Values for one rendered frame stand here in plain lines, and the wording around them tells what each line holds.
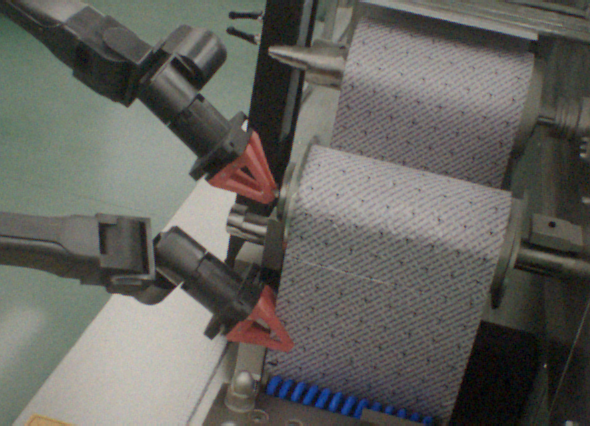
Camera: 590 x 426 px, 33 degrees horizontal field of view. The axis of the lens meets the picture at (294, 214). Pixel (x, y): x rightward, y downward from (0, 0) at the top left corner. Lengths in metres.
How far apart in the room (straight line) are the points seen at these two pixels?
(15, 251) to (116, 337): 0.44
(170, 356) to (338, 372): 0.34
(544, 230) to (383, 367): 0.25
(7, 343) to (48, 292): 0.30
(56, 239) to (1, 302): 2.08
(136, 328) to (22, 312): 1.64
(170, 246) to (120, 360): 0.33
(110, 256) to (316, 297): 0.24
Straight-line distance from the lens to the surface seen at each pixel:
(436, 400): 1.21
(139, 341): 1.48
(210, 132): 1.15
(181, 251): 1.16
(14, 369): 2.90
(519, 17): 1.36
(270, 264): 1.24
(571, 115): 1.35
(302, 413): 1.19
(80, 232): 1.11
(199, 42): 1.20
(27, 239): 1.09
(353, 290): 1.15
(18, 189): 3.83
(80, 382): 1.40
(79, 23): 1.18
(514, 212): 1.13
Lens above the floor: 1.76
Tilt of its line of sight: 27 degrees down
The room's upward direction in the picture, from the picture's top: 11 degrees clockwise
